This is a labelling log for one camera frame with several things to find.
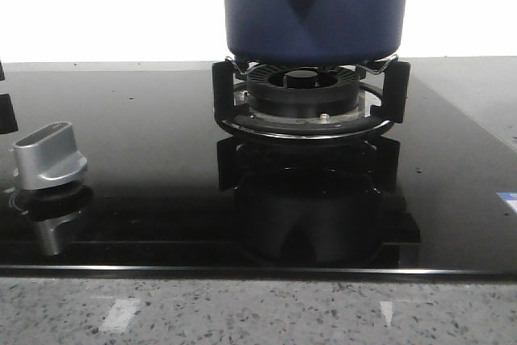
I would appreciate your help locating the dark blue cooking pot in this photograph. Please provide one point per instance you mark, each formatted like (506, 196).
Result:
(313, 32)

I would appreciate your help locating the black pot support grate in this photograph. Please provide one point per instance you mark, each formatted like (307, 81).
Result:
(384, 83)

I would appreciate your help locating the black round gas burner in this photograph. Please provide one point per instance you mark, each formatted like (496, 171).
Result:
(294, 96)

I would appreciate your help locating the black glass gas cooktop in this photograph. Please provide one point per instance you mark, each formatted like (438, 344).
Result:
(168, 194)

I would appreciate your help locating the silver stove control knob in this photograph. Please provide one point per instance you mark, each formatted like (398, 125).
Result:
(48, 157)

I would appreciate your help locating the black left burner grate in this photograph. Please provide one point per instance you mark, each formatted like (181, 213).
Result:
(8, 122)

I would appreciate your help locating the blue white cooktop sticker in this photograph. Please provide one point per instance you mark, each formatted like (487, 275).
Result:
(510, 198)

